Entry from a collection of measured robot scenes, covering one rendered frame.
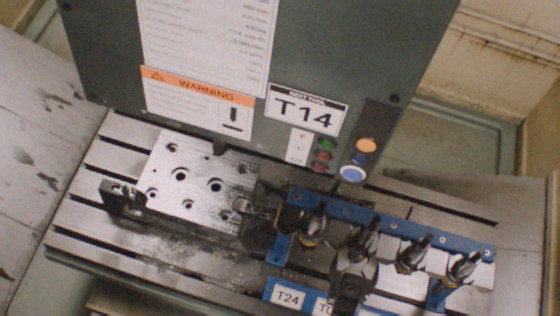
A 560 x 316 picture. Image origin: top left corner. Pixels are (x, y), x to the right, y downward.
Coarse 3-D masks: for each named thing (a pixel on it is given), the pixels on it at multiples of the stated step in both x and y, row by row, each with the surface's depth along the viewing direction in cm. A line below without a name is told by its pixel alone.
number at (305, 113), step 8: (296, 104) 68; (304, 104) 68; (296, 112) 70; (304, 112) 69; (312, 112) 69; (320, 112) 68; (328, 112) 68; (336, 112) 67; (296, 120) 71; (304, 120) 71; (312, 120) 70; (320, 120) 70; (328, 120) 69; (336, 120) 69; (320, 128) 71; (328, 128) 71
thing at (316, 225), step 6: (312, 216) 110; (318, 216) 109; (324, 216) 110; (306, 222) 113; (312, 222) 111; (318, 222) 110; (324, 222) 112; (306, 228) 114; (312, 228) 113; (318, 228) 112; (324, 228) 115; (312, 234) 114
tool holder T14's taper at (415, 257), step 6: (420, 240) 109; (408, 246) 113; (414, 246) 110; (420, 246) 108; (426, 246) 108; (408, 252) 112; (414, 252) 110; (420, 252) 109; (426, 252) 110; (408, 258) 113; (414, 258) 111; (420, 258) 111; (414, 264) 113
